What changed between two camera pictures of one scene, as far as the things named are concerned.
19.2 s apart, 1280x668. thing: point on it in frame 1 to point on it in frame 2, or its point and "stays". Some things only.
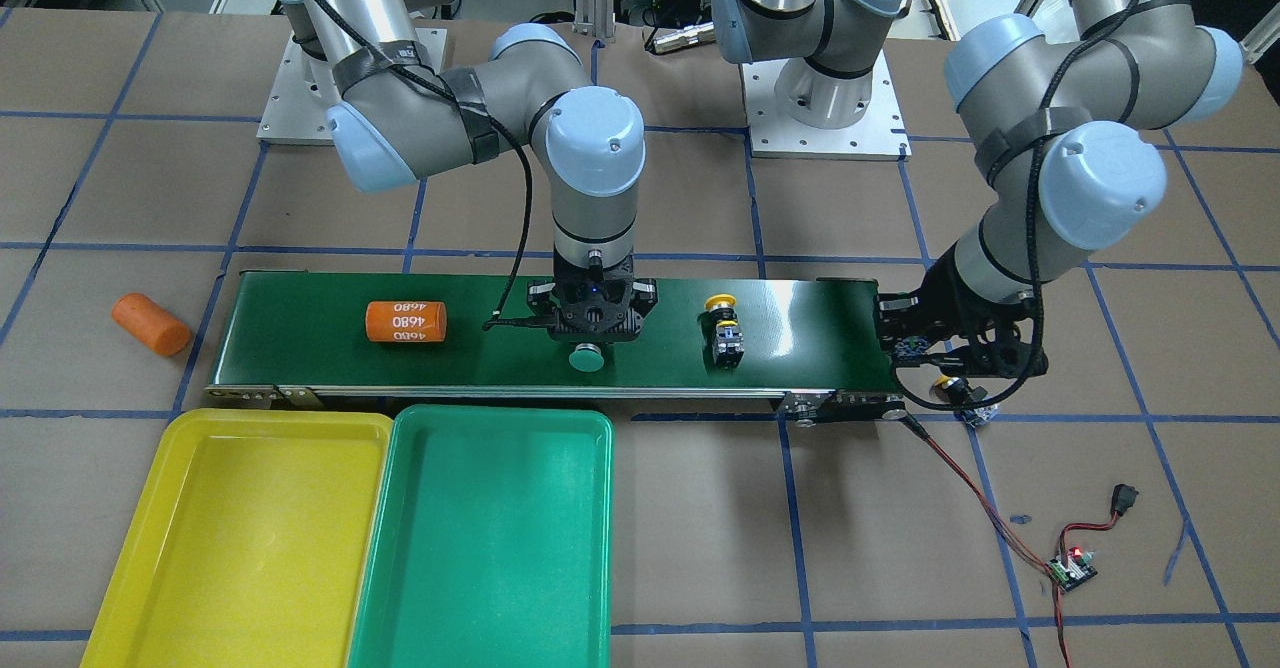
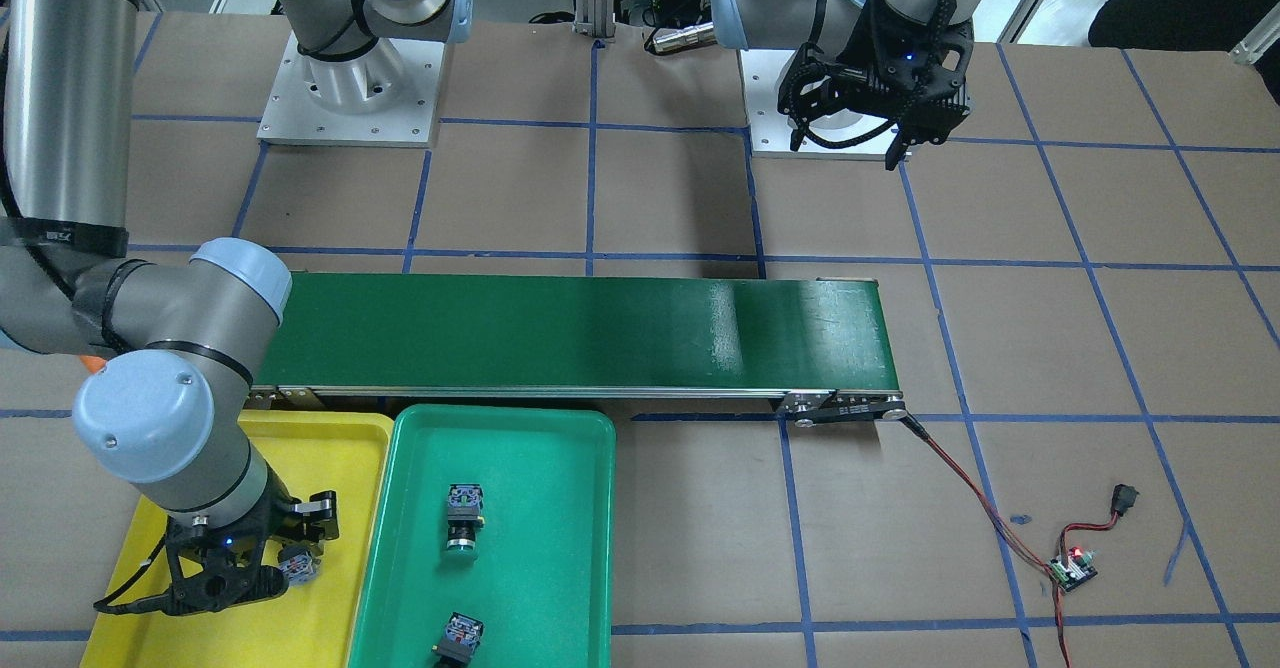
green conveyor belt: x=827 y=349 stays
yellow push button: x=955 y=390 to x=299 y=560
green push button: x=586 y=358 to x=465 y=515
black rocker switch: x=1123 y=497 stays
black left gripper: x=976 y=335 to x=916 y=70
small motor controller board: x=1079 y=568 stays
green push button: x=911 y=349 to x=462 y=638
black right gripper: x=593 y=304 to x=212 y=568
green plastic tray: x=491 y=543 stays
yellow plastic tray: x=250 y=544 stays
